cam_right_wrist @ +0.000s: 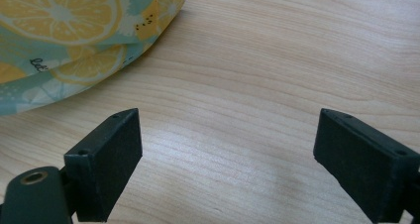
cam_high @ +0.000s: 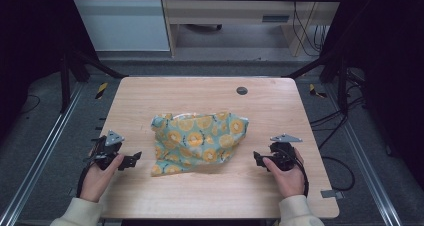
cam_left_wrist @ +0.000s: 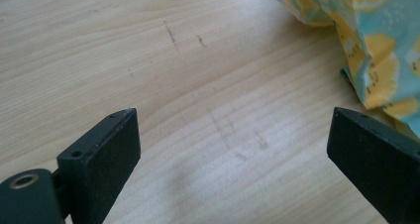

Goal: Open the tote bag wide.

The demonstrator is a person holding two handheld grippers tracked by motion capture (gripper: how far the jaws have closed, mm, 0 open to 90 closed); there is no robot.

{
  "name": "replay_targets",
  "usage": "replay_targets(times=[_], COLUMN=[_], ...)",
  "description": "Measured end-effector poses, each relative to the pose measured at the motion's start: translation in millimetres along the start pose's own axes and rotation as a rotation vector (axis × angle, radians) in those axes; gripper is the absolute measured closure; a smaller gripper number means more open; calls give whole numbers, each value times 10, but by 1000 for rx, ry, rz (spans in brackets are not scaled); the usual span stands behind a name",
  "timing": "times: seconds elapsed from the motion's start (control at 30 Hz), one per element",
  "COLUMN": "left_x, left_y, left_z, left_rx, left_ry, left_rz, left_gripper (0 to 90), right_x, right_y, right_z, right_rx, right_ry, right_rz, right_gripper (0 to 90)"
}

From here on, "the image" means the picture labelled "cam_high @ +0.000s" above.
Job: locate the yellow black striped floor tape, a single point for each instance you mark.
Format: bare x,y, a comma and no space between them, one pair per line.
315,91
102,90

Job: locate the grey tape strip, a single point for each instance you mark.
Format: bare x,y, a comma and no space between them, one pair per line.
331,194

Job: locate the black metal frame stand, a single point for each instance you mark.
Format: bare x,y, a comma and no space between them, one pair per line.
336,76
66,82

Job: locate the person's right hand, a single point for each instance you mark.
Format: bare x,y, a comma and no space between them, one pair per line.
287,181

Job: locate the teal cloth with orange print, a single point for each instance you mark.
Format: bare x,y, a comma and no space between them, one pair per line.
196,139

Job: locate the aluminium floor rail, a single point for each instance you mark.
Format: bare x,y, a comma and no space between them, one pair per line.
40,152
365,156

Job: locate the white cabinet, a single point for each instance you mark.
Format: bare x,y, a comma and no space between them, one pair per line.
123,22

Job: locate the person's left hand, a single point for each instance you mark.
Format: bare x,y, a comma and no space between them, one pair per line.
97,181

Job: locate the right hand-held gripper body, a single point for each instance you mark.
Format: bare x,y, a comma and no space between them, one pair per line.
283,151

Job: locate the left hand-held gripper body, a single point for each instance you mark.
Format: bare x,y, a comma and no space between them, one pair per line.
107,149

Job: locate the grey round table grommet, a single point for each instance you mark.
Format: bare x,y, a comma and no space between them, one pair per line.
242,90

